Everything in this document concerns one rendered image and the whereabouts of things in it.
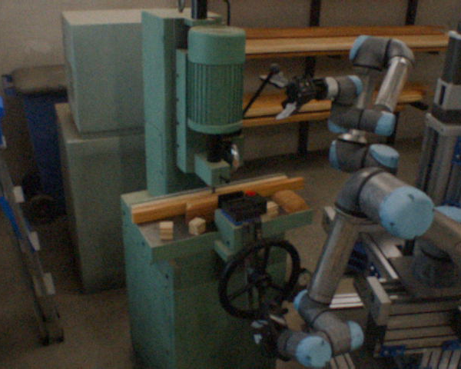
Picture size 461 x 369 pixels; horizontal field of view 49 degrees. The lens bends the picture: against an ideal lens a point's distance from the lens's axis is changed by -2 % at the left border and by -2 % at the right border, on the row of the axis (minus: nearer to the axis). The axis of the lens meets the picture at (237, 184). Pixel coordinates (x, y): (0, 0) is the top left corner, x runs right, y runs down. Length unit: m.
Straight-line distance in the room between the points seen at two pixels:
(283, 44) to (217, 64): 2.31
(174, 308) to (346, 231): 0.69
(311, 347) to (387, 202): 0.40
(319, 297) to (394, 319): 0.37
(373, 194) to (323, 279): 0.30
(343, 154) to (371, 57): 0.38
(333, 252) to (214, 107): 0.57
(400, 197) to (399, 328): 0.68
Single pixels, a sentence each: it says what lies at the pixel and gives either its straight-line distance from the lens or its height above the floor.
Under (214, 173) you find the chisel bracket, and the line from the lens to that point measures 1.71.
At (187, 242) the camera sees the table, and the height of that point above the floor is 0.89.
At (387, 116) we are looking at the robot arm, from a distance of 1.77.
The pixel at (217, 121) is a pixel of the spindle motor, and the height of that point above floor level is 1.24.
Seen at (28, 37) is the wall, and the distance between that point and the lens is 3.85.
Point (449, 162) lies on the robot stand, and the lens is 1.81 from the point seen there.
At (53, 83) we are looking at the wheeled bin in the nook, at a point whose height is 0.95.
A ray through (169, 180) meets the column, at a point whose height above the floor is 0.94.
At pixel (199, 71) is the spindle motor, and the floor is 1.39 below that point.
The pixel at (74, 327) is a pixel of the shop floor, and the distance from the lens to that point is 2.74.
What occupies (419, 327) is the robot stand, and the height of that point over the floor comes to 0.66.
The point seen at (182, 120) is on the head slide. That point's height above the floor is 1.19.
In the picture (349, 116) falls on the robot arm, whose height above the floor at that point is 1.23.
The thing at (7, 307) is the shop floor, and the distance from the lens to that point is 2.96.
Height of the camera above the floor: 1.75
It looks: 25 degrees down
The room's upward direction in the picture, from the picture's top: 2 degrees clockwise
